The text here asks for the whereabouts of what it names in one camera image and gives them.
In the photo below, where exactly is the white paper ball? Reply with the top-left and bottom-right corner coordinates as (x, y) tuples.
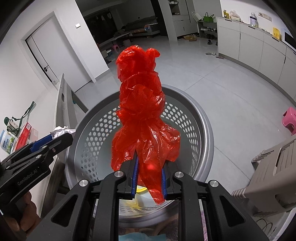
(50, 126), (76, 139)

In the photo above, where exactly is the red toothpaste box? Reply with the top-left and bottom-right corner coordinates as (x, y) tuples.
(14, 122), (39, 151)

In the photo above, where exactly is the yellow plastic ring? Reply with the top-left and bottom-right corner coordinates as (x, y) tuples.
(125, 185), (149, 209)

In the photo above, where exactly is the red plastic bag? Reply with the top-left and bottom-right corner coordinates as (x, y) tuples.
(110, 45), (181, 205)

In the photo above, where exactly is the person's left hand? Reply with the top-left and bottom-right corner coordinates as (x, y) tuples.
(4, 192), (41, 237)

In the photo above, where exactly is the milk powder can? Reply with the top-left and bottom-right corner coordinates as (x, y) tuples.
(1, 130), (15, 154)

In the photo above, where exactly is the grey perforated laundry basket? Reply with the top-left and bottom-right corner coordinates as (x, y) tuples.
(65, 85), (214, 228)

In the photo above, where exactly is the beige plastic stool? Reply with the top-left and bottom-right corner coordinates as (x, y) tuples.
(232, 135), (295, 216)

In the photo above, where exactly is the white door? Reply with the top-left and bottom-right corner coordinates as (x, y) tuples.
(26, 16), (91, 91)

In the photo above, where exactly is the far pink stool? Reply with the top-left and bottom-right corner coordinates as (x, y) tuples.
(112, 44), (120, 54)

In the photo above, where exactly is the pink plastic stool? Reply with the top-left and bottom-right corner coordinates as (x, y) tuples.
(282, 107), (296, 136)

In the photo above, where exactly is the dark sofa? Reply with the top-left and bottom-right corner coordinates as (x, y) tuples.
(115, 16), (160, 37)

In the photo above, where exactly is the cardboard box on floor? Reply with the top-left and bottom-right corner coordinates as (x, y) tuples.
(184, 35), (197, 42)

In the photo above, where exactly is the white low cabinet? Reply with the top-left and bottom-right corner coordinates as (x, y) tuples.
(217, 18), (295, 100)

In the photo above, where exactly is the shoe rack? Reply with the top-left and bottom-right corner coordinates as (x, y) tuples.
(197, 20), (218, 40)

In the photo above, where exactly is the white microwave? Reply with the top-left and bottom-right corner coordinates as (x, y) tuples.
(282, 31), (296, 50)

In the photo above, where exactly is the small yellow box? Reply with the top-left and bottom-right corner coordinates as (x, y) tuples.
(273, 27), (280, 40)

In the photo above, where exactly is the green tote bag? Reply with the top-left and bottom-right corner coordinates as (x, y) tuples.
(203, 12), (215, 23)

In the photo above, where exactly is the white bottle on counter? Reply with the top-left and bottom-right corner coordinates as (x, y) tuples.
(249, 12), (258, 28)

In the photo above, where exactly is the green strapped water bottle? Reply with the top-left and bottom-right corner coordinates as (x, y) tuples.
(4, 101), (36, 137)

